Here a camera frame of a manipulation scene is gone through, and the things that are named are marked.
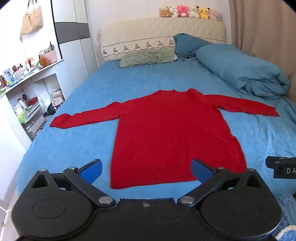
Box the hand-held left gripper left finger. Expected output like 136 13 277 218
31 159 116 208

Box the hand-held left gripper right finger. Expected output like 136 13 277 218
177 159 267 208

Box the red knit sweater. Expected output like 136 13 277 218
49 88 280 190

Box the blue rug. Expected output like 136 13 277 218
275 193 296 241

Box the bed with blue sheet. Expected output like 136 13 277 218
17 61 296 202

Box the beige doll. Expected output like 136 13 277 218
50 88 64 108

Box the white shelf unit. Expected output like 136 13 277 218
0 59 67 142

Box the blue duvet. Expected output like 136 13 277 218
196 44 291 100

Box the white wardrobe with grey band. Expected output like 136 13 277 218
51 0 99 99

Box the orange bear figure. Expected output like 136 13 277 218
38 56 51 68

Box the pink storage basket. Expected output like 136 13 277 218
45 50 57 63

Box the green pillow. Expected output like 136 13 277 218
120 48 177 68

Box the blue pillow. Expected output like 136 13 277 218
173 33 213 57

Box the beige curtain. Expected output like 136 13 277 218
228 0 296 94

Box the beige quilted headboard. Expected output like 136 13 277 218
99 17 227 62

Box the pale pink plush toy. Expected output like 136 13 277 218
209 10 222 21

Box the yellow plush toy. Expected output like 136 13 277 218
196 6 210 19

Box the white plush toy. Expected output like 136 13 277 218
188 6 200 19
168 6 180 18

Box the beige tote bag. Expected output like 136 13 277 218
20 0 44 37

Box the brown plush toy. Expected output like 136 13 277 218
159 6 172 18

